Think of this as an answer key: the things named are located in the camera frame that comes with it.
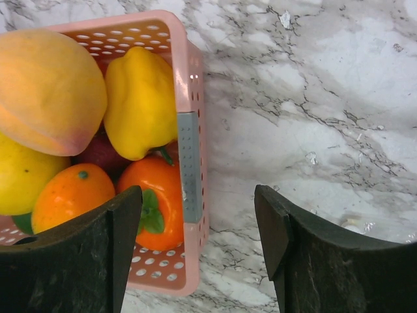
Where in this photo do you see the small orange tangerine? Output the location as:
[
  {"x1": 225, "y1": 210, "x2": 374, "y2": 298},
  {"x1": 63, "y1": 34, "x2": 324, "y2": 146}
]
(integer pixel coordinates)
[{"x1": 31, "y1": 163, "x2": 115, "y2": 234}]

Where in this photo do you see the dark red fruit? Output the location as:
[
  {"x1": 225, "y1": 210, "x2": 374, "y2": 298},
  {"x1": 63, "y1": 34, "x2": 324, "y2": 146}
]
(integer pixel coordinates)
[{"x1": 71, "y1": 127, "x2": 132, "y2": 181}]

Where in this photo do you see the yellow bell pepper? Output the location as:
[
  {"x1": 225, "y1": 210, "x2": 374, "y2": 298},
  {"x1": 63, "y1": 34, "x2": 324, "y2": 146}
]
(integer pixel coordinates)
[{"x1": 104, "y1": 47, "x2": 178, "y2": 161}]

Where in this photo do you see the yellow orange peach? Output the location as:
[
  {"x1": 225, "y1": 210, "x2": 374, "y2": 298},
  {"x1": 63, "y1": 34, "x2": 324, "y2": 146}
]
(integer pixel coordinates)
[{"x1": 1, "y1": 29, "x2": 107, "y2": 157}]

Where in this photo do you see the orange persimmon green leaf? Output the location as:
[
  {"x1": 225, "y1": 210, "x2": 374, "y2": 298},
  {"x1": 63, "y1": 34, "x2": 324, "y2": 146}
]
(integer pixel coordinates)
[{"x1": 117, "y1": 155, "x2": 184, "y2": 251}]

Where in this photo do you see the green lime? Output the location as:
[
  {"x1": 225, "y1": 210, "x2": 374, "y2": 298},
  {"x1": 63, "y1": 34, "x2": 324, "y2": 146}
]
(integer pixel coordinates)
[{"x1": 12, "y1": 213, "x2": 33, "y2": 235}]

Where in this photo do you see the pink plastic basket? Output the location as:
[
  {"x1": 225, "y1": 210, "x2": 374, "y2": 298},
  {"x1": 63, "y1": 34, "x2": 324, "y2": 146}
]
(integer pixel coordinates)
[{"x1": 0, "y1": 9, "x2": 210, "y2": 297}]

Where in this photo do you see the yellow lemon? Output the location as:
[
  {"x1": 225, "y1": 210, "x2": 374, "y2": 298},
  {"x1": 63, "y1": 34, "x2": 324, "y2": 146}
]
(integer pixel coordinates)
[{"x1": 1, "y1": 134, "x2": 70, "y2": 215}]

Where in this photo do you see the clear bag white zipper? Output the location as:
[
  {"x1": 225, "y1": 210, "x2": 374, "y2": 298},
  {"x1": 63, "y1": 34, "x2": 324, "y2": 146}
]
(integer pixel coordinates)
[{"x1": 338, "y1": 212, "x2": 416, "y2": 244}]

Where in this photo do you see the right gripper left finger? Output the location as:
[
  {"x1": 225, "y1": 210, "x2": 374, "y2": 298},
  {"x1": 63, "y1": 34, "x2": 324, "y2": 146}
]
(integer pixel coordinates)
[{"x1": 1, "y1": 186, "x2": 142, "y2": 312}]

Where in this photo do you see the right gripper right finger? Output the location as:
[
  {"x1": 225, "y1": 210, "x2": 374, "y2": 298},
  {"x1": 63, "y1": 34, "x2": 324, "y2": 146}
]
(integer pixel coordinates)
[{"x1": 254, "y1": 185, "x2": 416, "y2": 312}]

